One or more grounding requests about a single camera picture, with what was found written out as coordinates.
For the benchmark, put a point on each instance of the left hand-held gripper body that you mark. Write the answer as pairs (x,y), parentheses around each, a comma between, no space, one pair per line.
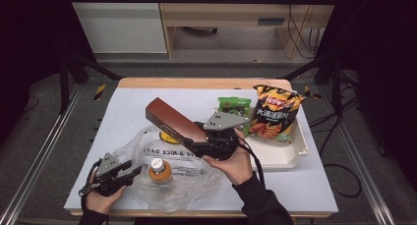
(106,172)

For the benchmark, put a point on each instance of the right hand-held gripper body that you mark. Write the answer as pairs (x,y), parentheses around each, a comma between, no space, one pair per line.
(219,143)

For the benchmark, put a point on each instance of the orange bottle with white cap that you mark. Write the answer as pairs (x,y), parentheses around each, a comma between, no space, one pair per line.
(160,172)

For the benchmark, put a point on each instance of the brown rectangular box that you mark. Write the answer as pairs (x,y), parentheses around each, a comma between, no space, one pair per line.
(170,118)

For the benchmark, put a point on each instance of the clear printed plastic bag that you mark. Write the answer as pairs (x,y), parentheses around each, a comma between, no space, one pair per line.
(190,185)

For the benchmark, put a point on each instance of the white tray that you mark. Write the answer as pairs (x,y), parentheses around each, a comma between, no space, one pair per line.
(278,153)

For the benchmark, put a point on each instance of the person's right hand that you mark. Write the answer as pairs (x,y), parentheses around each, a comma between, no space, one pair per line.
(237,166)

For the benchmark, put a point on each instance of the person's left hand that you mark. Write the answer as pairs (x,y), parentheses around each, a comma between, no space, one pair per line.
(105,203)

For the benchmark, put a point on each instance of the green snack packet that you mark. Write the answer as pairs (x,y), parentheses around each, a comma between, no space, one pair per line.
(234,105)

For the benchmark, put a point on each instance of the black yellow chips packet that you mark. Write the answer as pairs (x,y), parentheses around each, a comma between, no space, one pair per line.
(275,117)

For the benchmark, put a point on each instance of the yellow black striped floor tape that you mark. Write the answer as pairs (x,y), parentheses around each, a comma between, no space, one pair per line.
(309,92)

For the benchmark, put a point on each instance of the black metal stand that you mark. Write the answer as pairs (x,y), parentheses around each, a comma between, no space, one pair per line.
(331,67)
(82,67)

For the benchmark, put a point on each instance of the wooden desk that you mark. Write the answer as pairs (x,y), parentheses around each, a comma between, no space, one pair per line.
(229,12)

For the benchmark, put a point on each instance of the white cabinet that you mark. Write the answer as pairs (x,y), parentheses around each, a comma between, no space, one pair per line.
(121,28)

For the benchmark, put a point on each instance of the aluminium floor rail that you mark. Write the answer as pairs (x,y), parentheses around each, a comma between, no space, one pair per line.
(39,146)
(360,159)

